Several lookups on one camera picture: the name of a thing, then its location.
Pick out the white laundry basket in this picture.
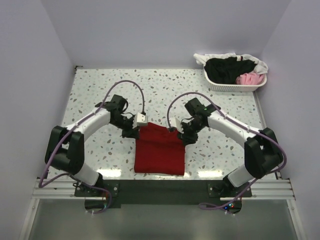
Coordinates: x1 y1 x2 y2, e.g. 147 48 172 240
203 65 267 92

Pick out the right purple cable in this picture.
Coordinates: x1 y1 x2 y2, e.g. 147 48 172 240
166 91 288 211

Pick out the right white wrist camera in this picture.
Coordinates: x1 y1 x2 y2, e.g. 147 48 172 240
169 117 184 133

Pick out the aluminium frame rail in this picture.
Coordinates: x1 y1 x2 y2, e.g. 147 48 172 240
32 179 296 200

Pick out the red t shirt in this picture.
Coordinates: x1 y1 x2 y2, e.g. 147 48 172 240
134 122 185 176

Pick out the pink garment in basket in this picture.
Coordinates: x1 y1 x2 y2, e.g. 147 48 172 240
235 72 265 86

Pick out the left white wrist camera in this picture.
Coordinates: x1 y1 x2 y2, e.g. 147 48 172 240
132 112 148 128

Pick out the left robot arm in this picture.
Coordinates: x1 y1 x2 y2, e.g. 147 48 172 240
44 94 140 196

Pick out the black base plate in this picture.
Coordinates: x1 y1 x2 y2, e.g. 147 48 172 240
73 180 252 213

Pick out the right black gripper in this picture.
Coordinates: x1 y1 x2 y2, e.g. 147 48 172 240
176 119 206 147

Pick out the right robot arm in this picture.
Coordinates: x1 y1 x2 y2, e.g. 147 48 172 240
174 98 284 197

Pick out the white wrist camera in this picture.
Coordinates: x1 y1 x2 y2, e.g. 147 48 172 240
169 117 184 133
132 112 148 128

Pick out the black garment in basket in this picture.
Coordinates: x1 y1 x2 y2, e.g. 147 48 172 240
204 57 257 85

